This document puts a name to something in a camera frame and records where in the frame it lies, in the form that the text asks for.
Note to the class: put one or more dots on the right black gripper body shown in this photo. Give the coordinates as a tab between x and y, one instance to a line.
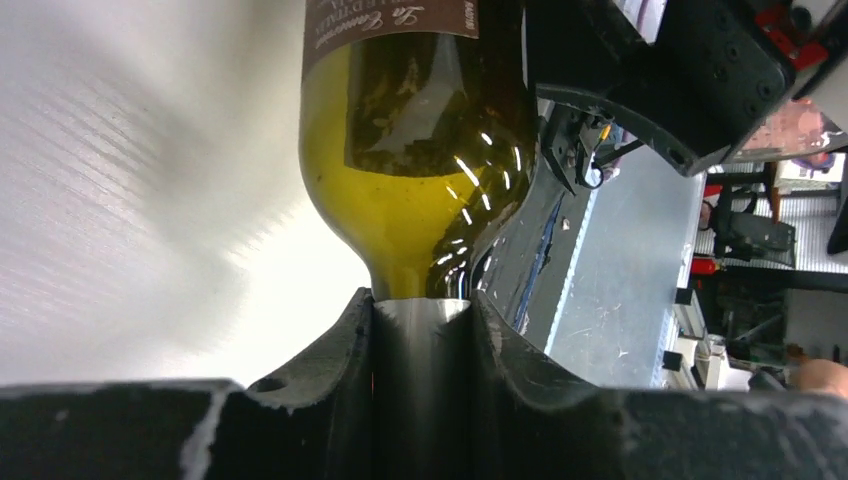
584	57

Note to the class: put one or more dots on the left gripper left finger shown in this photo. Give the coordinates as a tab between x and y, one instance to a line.
308	419

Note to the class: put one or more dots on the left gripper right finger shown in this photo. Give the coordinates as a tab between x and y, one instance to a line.
533	419

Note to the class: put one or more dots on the dark wine bottle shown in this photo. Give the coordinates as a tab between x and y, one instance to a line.
417	145

